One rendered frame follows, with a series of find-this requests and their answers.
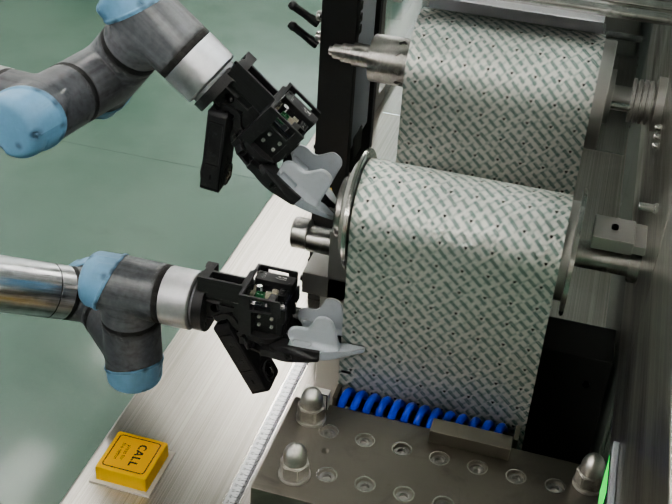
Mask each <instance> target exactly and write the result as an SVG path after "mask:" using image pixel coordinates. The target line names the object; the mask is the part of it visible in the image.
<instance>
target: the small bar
mask: <svg viewBox="0 0 672 504"><path fill-rule="evenodd" d="M428 441H429V442H432V443H436V444H440V445H444V446H448V447H453V448H457V449H461V450H465V451H469V452H473V453H478V454H482V455H486V456H490V457H494V458H498V459H503V460H507V461H508V460H509V455H510V451H511V446H512V441H513V436H509V435H505V434H501V433H497V432H492V431H488V430H484V429H480V428H475V427H471V426H467V425H462V424H458V423H454V422H450V421H445V420H441V419H437V418H434V419H433V422H432V425H431V428H430V433H429V440H428Z"/></svg>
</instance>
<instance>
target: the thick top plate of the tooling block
mask: <svg viewBox="0 0 672 504"><path fill-rule="evenodd" d="M300 400H301V398H299V397H294V400H293V402H292V404H291V406H290V408H289V410H288V412H287V414H286V416H285V418H284V420H283V422H282V424H281V426H280V428H279V430H278V432H277V434H276V436H275V438H274V440H273V442H272V444H271V446H270V448H269V450H268V452H267V455H266V457H265V459H264V461H263V463H262V465H261V467H260V469H259V471H258V473H257V475H256V477H255V479H254V481H253V483H252V485H251V487H250V504H598V499H599V495H598V496H587V495H584V494H582V493H580V492H578V491H577V490H576V489H575V488H574V486H573V484H572V479H573V476H574V475H575V473H576V469H577V467H578V466H579V465H580V464H578V463H573V462H569V461H565V460H561V459H556V458H552V457H548V456H544V455H540V454H535V453H531V452H527V451H523V450H518V449H514V448H511V451H510V455H509V460H508V461H507V460H503V459H498V458H494V457H490V456H486V455H482V454H478V453H473V452H469V451H465V450H461V449H457V448H453V447H448V446H444V445H440V444H436V443H432V442H429V441H428V440H429V433H430V428H426V427H421V426H417V425H413V424H409V423H404V422H400V421H396V420H392V419H388V418H383V417H379V416H375V415H371V414H366V413H362V412H358V411H354V410H350V409H345V408H341V407H337V406H333V405H329V407H328V410H325V413H326V421H325V423H324V424H323V425H321V426H319V427H316V428H306V427H303V426H301V425H300V424H299V423H298V422H297V421H296V413H297V411H298V401H300ZM292 442H299V443H301V444H302V445H303V446H304V447H305V449H306V451H307V458H308V461H309V464H310V465H309V469H310V471H311V476H310V479H309V480H308V481H307V482H306V483H305V484H303V485H300V486H289V485H286V484H284V483H283V482H282V481H281V480H280V479H279V477H278V470H279V468H280V458H281V457H282V456H283V453H284V450H285V448H286V446H287V445H288V444H290V443H292Z"/></svg>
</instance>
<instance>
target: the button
mask: <svg viewBox="0 0 672 504"><path fill-rule="evenodd" d="M167 457H168V444H167V443H165V442H161V441H157V440H153V439H149V438H145V437H141V436H137V435H133V434H129V433H125V432H122V431H119V432H118V434H117V435H116V437H115V438H114V440H113V441H112V443H111V444H110V446H109V447H108V448H107V450H106V451H105V453H104V454H103V456H102V457H101V459H100V460H99V462H98V463H97V465H96V466H95V469H96V478H97V479H99V480H102V481H106V482H110V483H114V484H117V485H121V486H125V487H129V488H133V489H136V490H140V491H144V492H146V491H147V490H148V488H149V487H150V485H151V483H152V482H153V480H154V479H155V477H156V475H157V474H158V472H159V470H160V469H161V467H162V465H163V464H164V462H165V460H166V459H167Z"/></svg>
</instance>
